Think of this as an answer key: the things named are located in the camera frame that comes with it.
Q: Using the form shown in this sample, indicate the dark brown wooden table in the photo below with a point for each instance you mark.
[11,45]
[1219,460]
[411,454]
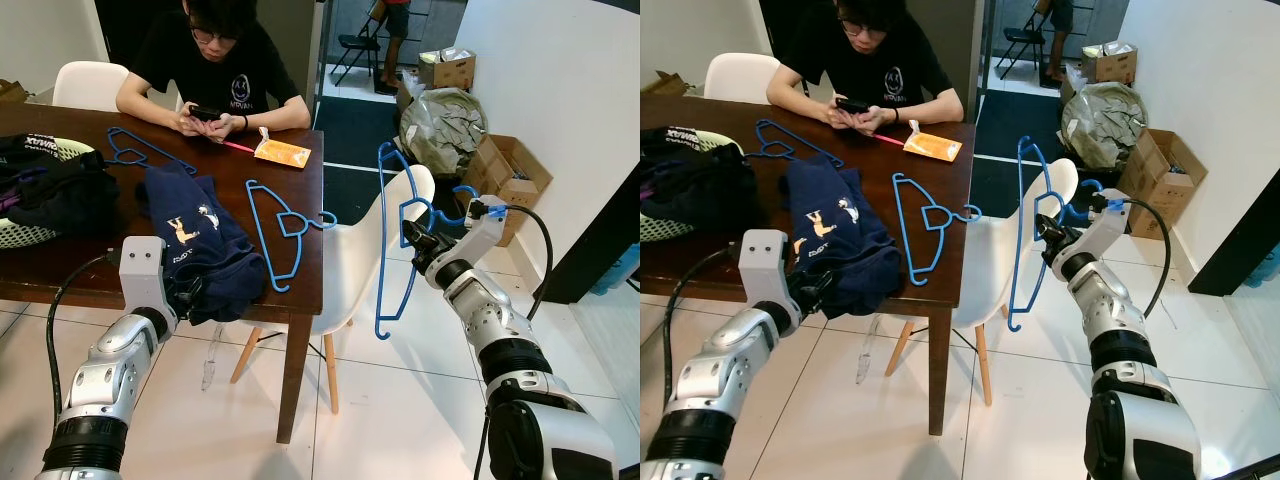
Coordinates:
[60,275]
[690,275]

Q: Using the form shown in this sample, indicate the navy printed t-shirt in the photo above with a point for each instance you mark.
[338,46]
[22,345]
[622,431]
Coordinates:
[850,250]
[220,260]

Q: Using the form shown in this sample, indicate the black smartphone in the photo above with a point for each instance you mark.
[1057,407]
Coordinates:
[852,105]
[205,111]

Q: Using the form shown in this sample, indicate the black door frame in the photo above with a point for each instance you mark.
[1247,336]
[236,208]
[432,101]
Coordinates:
[1245,240]
[600,260]

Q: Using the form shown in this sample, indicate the orange paper packet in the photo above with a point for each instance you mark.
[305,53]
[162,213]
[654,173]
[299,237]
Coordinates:
[282,152]
[932,147]

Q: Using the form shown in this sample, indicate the grey green wrapped sack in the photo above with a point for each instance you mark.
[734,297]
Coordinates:
[1100,125]
[440,130]

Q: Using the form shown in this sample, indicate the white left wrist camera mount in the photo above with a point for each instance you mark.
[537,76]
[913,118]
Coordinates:
[145,270]
[768,265]

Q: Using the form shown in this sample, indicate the black folding chair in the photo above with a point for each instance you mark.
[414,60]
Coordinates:
[1022,35]
[355,42]

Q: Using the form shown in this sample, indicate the dark blue floor mat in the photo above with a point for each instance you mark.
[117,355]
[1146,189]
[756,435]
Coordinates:
[1010,125]
[350,130]

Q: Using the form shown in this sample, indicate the black garment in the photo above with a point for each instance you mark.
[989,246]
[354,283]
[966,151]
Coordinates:
[710,185]
[60,190]

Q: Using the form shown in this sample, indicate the brown cardboard box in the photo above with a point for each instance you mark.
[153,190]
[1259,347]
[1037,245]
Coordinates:
[665,85]
[12,92]

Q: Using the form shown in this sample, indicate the blue plastic hanger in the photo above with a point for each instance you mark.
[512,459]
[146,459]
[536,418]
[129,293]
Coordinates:
[905,230]
[1016,250]
[385,200]
[260,230]
[810,150]
[160,155]

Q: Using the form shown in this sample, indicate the large open cardboard box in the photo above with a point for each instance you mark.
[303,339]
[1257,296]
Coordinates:
[1160,180]
[510,185]

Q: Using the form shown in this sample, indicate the small cardboard box with foil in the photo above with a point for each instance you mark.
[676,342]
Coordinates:
[1110,65]
[450,72]

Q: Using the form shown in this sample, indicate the white plastic chair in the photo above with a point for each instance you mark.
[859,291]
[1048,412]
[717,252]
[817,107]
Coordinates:
[90,85]
[745,78]
[350,270]
[985,270]

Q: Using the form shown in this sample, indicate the person in black t-shirt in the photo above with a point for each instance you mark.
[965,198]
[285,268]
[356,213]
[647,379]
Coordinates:
[230,70]
[880,65]

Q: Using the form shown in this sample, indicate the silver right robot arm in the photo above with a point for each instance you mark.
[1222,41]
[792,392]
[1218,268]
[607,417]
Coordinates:
[500,340]
[1120,330]

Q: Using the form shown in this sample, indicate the pink pen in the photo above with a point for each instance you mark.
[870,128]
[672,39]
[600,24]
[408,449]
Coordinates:
[238,146]
[888,140]

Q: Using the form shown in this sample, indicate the light green plastic basket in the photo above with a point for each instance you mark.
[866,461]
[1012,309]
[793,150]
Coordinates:
[660,228]
[25,235]

